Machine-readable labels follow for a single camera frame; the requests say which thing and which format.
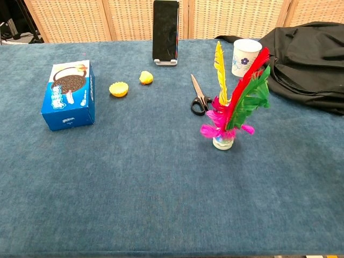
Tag white paper cup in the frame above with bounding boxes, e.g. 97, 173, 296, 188
231, 39, 263, 78

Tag black smartphone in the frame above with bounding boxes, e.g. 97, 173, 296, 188
152, 0, 180, 62

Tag black handled scissors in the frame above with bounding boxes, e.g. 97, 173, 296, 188
190, 74, 213, 117

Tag black tripod stand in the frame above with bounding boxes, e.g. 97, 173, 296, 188
13, 0, 45, 44

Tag blue Oreo cookie box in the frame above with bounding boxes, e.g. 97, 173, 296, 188
40, 60, 96, 132

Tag black backpack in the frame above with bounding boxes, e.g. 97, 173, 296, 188
214, 21, 344, 116

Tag blue table mat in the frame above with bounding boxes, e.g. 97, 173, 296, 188
0, 39, 344, 257

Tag colorful feather shuttlecock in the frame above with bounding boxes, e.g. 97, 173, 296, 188
199, 40, 271, 151

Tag white plastic holder bracket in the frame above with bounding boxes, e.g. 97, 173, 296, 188
154, 57, 178, 67

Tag small yellow duck toy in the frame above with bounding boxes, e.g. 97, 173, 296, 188
139, 70, 154, 85

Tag woven wooden folding screen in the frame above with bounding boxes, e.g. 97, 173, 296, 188
23, 0, 344, 44

